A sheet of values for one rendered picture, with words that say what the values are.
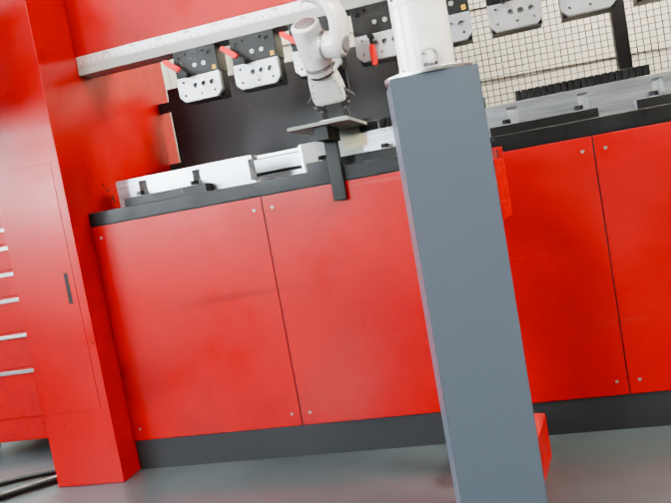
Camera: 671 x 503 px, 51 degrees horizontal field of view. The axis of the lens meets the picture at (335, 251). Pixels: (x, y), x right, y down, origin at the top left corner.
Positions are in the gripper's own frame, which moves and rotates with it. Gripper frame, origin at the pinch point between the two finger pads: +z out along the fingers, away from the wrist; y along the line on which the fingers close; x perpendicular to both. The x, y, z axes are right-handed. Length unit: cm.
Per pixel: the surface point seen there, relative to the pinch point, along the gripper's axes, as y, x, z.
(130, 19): 63, -29, -33
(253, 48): 22.9, -16.9, -19.3
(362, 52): -11.5, -11.0, -12.6
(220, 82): 35.8, -11.5, -13.3
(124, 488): 83, 86, 63
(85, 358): 90, 55, 34
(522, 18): -59, -11, -12
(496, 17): -52, -12, -14
